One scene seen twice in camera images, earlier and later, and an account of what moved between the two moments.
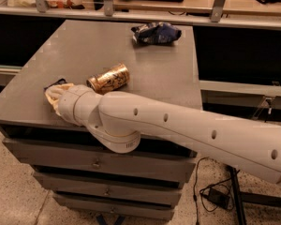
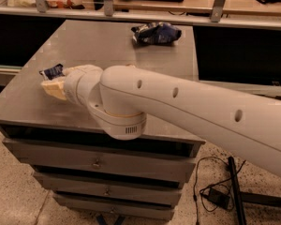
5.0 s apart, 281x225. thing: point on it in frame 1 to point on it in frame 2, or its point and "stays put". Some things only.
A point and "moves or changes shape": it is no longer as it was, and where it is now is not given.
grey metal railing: x=216 y=16 stays put
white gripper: x=66 y=105 to x=70 y=85
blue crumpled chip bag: x=157 y=34 stays put
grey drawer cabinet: x=86 y=179 stays put
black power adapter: x=218 y=198 stays put
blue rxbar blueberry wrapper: x=59 y=82 moves or changes shape
